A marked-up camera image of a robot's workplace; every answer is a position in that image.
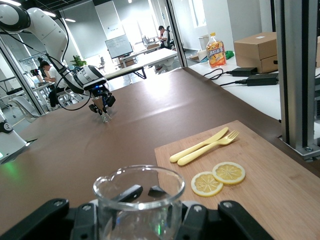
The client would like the lemon slice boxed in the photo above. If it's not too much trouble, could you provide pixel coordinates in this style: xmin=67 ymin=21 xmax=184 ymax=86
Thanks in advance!
xmin=190 ymin=171 xmax=224 ymax=198
xmin=211 ymin=161 xmax=247 ymax=186

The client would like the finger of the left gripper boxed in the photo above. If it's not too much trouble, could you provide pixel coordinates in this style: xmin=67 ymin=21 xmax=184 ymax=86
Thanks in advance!
xmin=88 ymin=103 xmax=103 ymax=116
xmin=106 ymin=94 xmax=117 ymax=108

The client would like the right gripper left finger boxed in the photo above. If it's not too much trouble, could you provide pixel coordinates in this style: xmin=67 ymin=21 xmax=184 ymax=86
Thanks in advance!
xmin=0 ymin=184 xmax=144 ymax=240

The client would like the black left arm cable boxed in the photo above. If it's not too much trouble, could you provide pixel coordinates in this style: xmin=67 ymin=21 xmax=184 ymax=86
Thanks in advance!
xmin=44 ymin=14 xmax=94 ymax=112

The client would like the whiteboard screen on stand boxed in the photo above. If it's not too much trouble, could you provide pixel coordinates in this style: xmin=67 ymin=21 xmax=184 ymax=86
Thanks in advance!
xmin=104 ymin=34 xmax=134 ymax=60

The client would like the yellow plastic fork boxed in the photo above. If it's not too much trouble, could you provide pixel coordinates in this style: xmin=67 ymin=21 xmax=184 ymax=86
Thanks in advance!
xmin=177 ymin=130 xmax=240 ymax=167

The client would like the white office chair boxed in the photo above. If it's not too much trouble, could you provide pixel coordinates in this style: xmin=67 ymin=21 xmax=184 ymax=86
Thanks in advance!
xmin=8 ymin=96 xmax=41 ymax=119

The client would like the orange drink bottle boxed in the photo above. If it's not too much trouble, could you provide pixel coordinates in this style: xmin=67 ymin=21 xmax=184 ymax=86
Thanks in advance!
xmin=206 ymin=32 xmax=228 ymax=69

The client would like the clear glass beaker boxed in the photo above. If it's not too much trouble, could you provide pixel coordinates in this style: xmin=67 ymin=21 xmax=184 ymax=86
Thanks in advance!
xmin=92 ymin=164 xmax=186 ymax=240

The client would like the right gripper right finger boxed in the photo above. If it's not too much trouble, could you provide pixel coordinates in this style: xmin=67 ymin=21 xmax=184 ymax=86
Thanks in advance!
xmin=147 ymin=185 xmax=275 ymax=240

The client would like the wooden cutting board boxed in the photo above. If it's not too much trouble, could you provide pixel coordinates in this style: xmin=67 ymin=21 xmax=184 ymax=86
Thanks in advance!
xmin=154 ymin=120 xmax=320 ymax=240

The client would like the brown cardboard box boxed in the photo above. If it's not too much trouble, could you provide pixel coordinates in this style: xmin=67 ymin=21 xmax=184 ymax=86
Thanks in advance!
xmin=233 ymin=31 xmax=279 ymax=74

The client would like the yellow plastic knife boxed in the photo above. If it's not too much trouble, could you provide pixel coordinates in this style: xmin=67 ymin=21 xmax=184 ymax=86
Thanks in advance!
xmin=169 ymin=127 xmax=230 ymax=163

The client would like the seated person white shirt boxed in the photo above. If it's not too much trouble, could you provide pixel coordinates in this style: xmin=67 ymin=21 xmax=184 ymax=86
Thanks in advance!
xmin=157 ymin=25 xmax=174 ymax=50

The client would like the black power adapter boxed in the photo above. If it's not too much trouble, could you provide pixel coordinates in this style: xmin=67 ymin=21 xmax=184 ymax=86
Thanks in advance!
xmin=231 ymin=66 xmax=258 ymax=77
xmin=246 ymin=73 xmax=280 ymax=87

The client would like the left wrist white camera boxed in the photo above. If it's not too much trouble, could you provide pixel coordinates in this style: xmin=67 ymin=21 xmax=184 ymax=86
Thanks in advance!
xmin=81 ymin=74 xmax=108 ymax=92

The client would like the black adapter cable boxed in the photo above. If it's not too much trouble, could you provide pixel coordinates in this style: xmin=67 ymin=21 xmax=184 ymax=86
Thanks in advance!
xmin=202 ymin=68 xmax=235 ymax=81
xmin=219 ymin=79 xmax=249 ymax=88

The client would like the aluminium frame post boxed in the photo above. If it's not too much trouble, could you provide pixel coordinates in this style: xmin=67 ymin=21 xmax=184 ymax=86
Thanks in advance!
xmin=274 ymin=0 xmax=320 ymax=163

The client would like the seated person with glasses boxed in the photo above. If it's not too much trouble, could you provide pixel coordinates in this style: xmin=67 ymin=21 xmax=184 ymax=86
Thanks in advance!
xmin=39 ymin=60 xmax=69 ymax=111

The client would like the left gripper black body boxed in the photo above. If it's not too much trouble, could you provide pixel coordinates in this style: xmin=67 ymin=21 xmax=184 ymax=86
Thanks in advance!
xmin=91 ymin=84 xmax=111 ymax=101

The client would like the white office table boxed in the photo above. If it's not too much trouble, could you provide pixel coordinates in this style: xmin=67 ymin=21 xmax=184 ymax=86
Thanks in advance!
xmin=104 ymin=47 xmax=179 ymax=81

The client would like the green potted plant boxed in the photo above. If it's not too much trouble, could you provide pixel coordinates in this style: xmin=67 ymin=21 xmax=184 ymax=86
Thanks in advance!
xmin=69 ymin=54 xmax=88 ymax=69

